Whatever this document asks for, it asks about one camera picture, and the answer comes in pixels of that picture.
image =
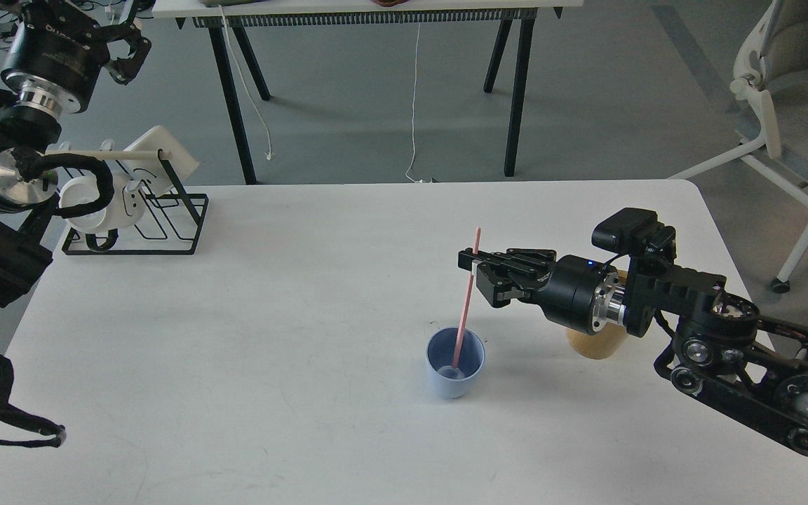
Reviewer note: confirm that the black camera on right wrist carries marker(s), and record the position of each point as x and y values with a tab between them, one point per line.
636	232

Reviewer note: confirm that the pink chopstick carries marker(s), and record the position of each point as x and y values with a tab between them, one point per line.
463	316

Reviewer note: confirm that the blue plastic cup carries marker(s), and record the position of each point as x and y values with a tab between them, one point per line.
445	381

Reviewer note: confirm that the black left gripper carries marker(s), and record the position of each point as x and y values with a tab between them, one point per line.
57	75

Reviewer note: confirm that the white plate on rack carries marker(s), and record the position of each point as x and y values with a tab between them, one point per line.
165	147

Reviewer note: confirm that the black wire dish rack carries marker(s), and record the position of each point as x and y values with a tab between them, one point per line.
171	225

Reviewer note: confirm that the grey white office chair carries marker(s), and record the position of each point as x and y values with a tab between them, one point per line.
774	127

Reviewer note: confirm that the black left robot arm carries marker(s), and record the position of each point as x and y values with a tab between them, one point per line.
31	179

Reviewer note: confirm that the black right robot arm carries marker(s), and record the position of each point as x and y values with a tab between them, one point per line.
723	352

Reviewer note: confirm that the bamboo cylinder holder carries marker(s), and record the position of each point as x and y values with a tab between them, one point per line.
597	344

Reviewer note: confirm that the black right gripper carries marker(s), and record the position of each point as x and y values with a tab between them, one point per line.
574	292

